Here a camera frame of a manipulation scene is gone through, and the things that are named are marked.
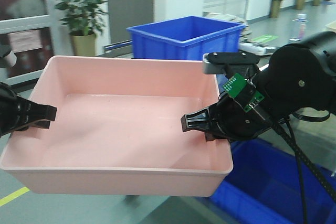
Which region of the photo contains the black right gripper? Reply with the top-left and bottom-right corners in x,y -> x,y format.
180,96 -> 270,142

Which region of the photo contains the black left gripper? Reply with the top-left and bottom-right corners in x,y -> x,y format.
1,82 -> 57,136

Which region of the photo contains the pink plastic bin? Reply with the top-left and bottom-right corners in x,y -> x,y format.
1,56 -> 233,197

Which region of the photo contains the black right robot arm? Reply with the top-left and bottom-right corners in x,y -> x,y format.
181,31 -> 335,141

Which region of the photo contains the green circuit board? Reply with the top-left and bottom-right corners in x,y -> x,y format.
223,73 -> 265,113

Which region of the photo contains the blue crate lower right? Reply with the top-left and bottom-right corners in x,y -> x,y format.
209,140 -> 336,224

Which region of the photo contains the blue crate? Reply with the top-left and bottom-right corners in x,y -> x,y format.
127,16 -> 245,60
209,140 -> 336,224

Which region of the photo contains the blue crate behind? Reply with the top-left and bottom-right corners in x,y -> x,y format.
127,16 -> 245,60

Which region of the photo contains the potted plant gold pot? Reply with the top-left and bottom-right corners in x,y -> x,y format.
54,0 -> 108,57

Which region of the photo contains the clear water bottle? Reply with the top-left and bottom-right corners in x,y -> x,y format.
293,13 -> 307,40

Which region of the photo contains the grey door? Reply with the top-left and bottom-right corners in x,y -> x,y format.
108,0 -> 154,43

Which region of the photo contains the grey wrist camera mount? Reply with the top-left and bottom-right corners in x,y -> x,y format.
203,51 -> 260,78

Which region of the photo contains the black braided cable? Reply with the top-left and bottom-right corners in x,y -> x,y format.
270,108 -> 336,224

